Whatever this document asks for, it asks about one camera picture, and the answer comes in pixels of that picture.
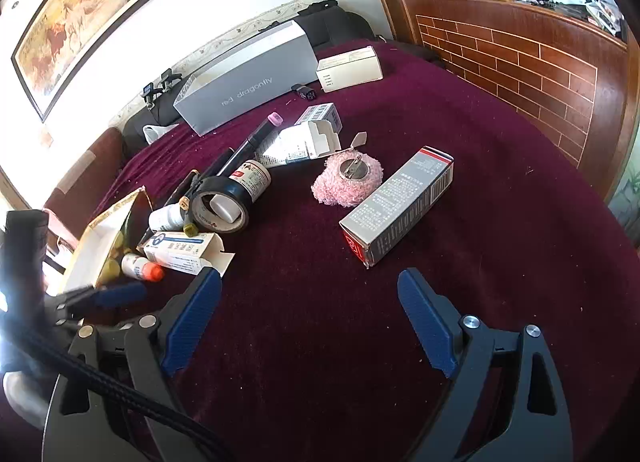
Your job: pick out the black marker purple cap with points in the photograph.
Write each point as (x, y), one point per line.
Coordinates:
(222, 159)

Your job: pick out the white cardboard box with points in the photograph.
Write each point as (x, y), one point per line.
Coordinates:
(350, 69)

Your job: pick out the grey shoe box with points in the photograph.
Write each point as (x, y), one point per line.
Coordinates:
(240, 87)

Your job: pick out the grey box red end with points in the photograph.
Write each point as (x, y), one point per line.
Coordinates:
(400, 202)

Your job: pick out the small black box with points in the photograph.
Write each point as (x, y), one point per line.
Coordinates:
(305, 91)

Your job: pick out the white plastic bag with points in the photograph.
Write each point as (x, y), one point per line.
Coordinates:
(152, 132)

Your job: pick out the white bottle orange cap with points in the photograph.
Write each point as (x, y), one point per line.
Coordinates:
(137, 266)

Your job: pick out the wooden brick-pattern counter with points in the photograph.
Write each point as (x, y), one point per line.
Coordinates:
(525, 57)

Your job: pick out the white barcode medicine box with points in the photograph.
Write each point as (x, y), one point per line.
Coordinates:
(320, 114)

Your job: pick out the bottle with red label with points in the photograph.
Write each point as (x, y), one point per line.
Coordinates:
(252, 179)

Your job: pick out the green printed panel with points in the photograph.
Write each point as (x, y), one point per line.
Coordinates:
(627, 192)

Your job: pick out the black marker pink cap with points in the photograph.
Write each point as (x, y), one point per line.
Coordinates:
(252, 142)

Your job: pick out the black tape roll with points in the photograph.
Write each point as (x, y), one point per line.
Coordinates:
(232, 186)

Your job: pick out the black clamp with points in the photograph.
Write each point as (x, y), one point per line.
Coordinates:
(149, 92)
(167, 77)

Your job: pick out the small white plastic bottle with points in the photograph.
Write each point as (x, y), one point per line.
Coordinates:
(165, 217)
(224, 207)

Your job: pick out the framed horse painting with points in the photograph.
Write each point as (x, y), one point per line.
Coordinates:
(85, 7)

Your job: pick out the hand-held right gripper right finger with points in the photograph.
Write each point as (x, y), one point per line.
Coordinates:
(425, 322)

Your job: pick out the pink fluffy hair clip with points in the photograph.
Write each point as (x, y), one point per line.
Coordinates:
(330, 187)

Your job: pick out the gold brown box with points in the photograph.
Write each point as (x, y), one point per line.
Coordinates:
(97, 242)

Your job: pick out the black leather seat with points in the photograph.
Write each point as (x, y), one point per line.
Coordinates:
(150, 117)

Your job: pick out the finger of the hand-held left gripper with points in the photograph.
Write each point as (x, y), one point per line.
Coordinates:
(120, 293)

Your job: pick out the blue white medicine box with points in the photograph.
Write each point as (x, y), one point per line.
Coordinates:
(180, 248)

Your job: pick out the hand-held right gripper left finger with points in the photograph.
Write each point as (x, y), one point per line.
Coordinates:
(192, 322)

